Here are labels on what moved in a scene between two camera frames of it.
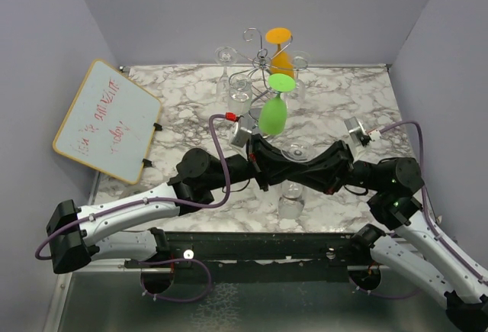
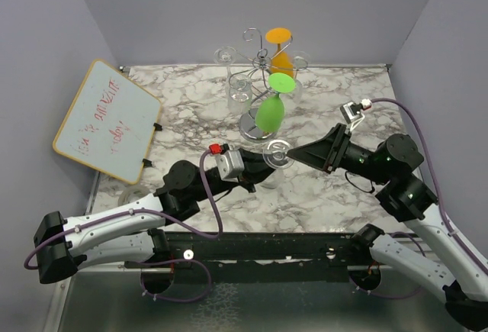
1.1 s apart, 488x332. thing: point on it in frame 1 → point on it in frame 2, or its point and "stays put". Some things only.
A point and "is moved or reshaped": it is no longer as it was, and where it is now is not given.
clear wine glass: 292,198 is moved or reshaped
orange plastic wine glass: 281,62 stays put
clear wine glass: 240,94 stays put
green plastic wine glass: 273,113 stays put
